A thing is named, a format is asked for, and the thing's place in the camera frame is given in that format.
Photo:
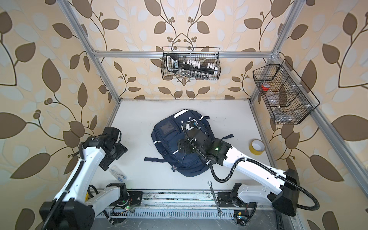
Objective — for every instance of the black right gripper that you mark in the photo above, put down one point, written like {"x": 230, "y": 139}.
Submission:
{"x": 187, "y": 149}

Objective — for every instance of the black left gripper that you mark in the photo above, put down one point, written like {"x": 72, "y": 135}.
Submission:
{"x": 120, "y": 148}

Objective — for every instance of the navy blue backpack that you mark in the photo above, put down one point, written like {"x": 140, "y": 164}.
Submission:
{"x": 166, "y": 135}

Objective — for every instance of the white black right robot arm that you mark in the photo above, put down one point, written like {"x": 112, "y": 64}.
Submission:
{"x": 281, "y": 188}

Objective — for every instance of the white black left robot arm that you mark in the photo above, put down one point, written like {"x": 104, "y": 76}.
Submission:
{"x": 69, "y": 209}

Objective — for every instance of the clear blister pack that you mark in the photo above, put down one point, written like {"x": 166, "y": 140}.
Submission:
{"x": 117, "y": 173}

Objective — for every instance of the yellow tape roll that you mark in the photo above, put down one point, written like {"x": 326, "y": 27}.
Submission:
{"x": 256, "y": 147}

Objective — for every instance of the silver combination wrench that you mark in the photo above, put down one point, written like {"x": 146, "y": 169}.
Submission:
{"x": 220, "y": 213}

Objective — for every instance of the black socket set holder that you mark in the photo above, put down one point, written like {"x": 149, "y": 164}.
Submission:
{"x": 183, "y": 64}

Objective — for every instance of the red capped bottle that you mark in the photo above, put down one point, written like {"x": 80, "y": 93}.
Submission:
{"x": 265, "y": 87}

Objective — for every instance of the black wire basket back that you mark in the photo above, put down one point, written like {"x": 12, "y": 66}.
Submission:
{"x": 192, "y": 52}

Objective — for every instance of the black wire basket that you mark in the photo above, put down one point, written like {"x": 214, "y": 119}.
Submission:
{"x": 192, "y": 52}
{"x": 289, "y": 100}

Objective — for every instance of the black wire basket right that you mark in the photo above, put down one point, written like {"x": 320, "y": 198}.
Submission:
{"x": 289, "y": 100}

